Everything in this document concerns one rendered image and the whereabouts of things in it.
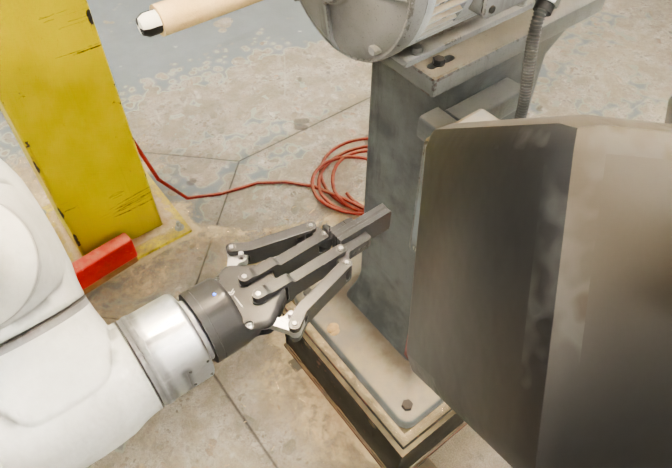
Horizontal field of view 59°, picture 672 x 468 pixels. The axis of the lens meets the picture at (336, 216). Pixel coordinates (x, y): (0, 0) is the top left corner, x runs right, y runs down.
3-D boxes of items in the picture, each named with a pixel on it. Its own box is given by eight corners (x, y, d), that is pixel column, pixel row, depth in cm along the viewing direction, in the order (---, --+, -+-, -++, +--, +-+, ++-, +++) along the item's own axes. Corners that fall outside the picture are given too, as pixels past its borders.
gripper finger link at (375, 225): (336, 236, 62) (340, 241, 61) (387, 206, 64) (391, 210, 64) (336, 254, 64) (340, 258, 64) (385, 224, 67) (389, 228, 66)
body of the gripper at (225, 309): (181, 320, 61) (257, 275, 65) (223, 381, 57) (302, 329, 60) (166, 278, 55) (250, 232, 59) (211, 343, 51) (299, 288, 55)
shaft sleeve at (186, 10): (311, -42, 64) (313, -13, 66) (294, -50, 66) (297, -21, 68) (159, 10, 57) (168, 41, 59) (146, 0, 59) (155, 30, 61)
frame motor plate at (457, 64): (486, -45, 103) (490, -67, 101) (602, 11, 91) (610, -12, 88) (322, 21, 89) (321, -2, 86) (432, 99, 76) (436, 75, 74)
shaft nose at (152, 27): (159, 13, 57) (165, 36, 59) (149, 5, 59) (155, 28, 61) (140, 19, 57) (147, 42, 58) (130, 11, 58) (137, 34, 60)
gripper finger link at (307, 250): (247, 306, 60) (240, 297, 61) (333, 251, 65) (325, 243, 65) (243, 284, 57) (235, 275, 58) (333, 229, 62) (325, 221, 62)
